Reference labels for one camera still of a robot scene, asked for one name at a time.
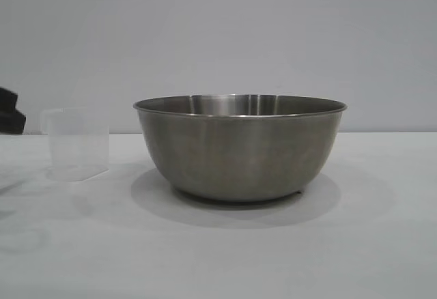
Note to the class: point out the clear plastic measuring cup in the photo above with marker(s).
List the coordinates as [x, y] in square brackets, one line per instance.
[80, 142]

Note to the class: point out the stainless steel mixing bowl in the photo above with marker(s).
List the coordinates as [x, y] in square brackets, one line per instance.
[239, 152]

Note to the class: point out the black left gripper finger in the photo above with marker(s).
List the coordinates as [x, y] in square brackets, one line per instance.
[8, 99]
[13, 123]

